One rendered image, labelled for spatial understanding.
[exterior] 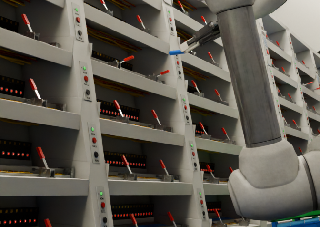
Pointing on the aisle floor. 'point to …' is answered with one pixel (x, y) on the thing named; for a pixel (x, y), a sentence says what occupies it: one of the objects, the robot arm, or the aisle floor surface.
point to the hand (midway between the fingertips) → (189, 45)
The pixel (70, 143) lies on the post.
